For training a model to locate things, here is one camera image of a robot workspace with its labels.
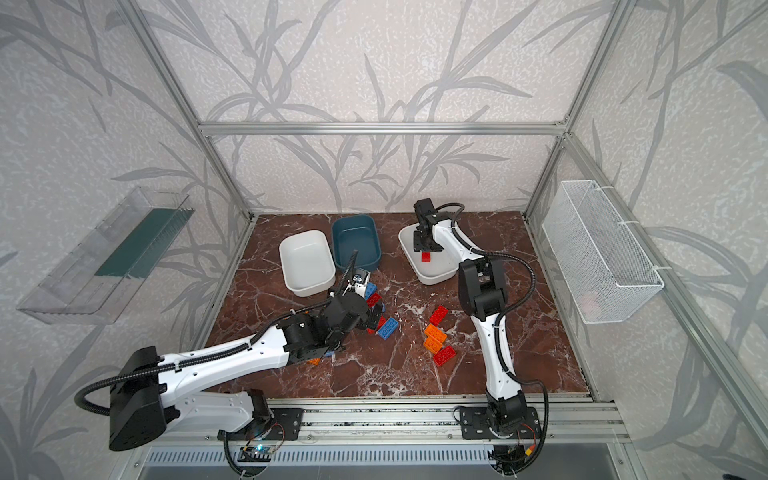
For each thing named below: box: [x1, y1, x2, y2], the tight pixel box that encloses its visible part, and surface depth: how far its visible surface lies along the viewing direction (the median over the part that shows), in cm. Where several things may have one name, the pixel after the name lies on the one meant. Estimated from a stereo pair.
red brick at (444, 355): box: [432, 345, 457, 367], surface depth 86 cm
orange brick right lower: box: [423, 336, 443, 354], surface depth 88 cm
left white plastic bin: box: [279, 229, 336, 297], surface depth 107 cm
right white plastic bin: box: [398, 223, 459, 285], surface depth 103 cm
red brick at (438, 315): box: [429, 305, 449, 326], surface depth 93 cm
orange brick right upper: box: [424, 324, 447, 344], surface depth 91 cm
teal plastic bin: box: [332, 214, 382, 270], surface depth 114 cm
